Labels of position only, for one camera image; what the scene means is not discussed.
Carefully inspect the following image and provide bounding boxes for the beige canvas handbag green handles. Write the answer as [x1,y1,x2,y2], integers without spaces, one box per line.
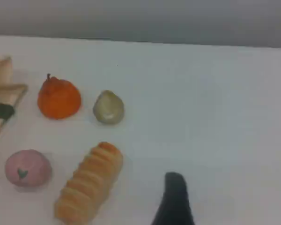
[0,55,29,146]

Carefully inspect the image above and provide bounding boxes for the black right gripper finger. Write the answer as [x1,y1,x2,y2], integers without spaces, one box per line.
[152,172,195,225]

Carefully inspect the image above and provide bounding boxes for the long golden bread roll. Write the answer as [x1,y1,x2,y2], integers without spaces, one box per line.
[54,141,124,225]

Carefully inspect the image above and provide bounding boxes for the orange persimmon toy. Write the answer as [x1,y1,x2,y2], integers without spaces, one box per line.
[37,73,82,120]

